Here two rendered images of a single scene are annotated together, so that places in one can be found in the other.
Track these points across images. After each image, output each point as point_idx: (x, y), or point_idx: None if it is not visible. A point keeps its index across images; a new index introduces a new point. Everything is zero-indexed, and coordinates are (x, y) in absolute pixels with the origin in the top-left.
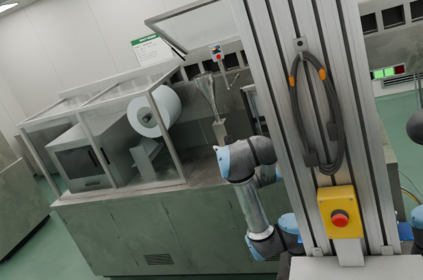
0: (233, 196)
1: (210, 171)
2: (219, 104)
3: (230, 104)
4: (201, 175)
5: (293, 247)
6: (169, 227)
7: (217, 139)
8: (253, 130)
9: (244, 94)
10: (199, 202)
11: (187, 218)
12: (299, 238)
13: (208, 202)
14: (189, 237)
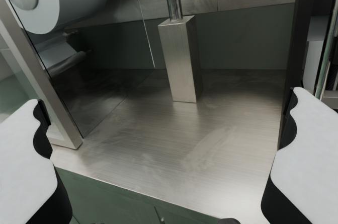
0: (174, 217)
1: (136, 130)
2: None
3: None
4: (114, 134)
5: None
6: None
7: (166, 61)
8: (299, 48)
9: None
10: (98, 193)
11: (81, 204)
12: None
13: (116, 201)
14: (88, 223)
